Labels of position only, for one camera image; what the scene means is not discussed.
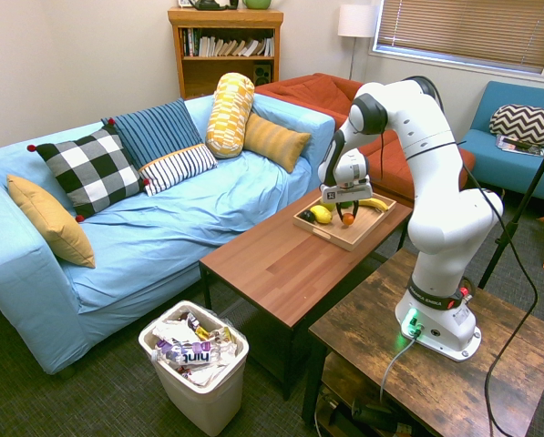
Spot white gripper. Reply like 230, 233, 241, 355
320, 178, 375, 220

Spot wooden serving tray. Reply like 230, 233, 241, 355
292, 193, 397, 252

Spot yellow lemon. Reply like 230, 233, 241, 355
309, 204, 334, 225

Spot yellow banana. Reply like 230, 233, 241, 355
357, 196, 390, 214

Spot orange ottoman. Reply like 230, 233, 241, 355
369, 131, 477, 208

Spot reddish wood coffee table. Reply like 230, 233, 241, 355
198, 177, 414, 401

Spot mustard striped lumbar pillow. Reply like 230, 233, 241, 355
242, 112, 313, 174

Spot orange sofa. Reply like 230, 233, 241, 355
254, 72, 400, 151

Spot yellow patterned bolster pillow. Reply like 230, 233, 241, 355
204, 72, 256, 159

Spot white navy striped pillow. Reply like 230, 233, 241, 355
138, 143, 219, 198

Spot magazine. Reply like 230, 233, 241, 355
495, 134, 544, 158

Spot wooden bookshelf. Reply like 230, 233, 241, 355
167, 6, 285, 100

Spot light blue sofa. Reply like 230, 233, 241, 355
0, 93, 336, 375

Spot rustic brown side table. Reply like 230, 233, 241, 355
301, 248, 544, 437

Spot white shade floor lamp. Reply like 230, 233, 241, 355
336, 3, 380, 81

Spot black white chevron pillow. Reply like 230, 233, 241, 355
488, 104, 544, 151

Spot row of books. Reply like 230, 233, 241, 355
181, 27, 276, 58

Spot blue striped pillow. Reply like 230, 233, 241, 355
100, 97, 204, 170

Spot hint plastic bottle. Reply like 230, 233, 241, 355
151, 340, 222, 368

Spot brown window blinds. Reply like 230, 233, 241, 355
375, 0, 544, 76

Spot white trash bin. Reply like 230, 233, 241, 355
138, 300, 251, 437

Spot black telephone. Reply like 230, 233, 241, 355
190, 0, 240, 11

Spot black white checkered pillow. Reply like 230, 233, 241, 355
26, 117, 150, 223

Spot plain mustard pillow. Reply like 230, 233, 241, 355
5, 174, 97, 269

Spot grey cable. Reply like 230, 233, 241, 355
379, 334, 418, 404

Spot black camera tripod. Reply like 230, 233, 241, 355
477, 122, 544, 290

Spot black cable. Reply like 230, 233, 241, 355
457, 136, 539, 437

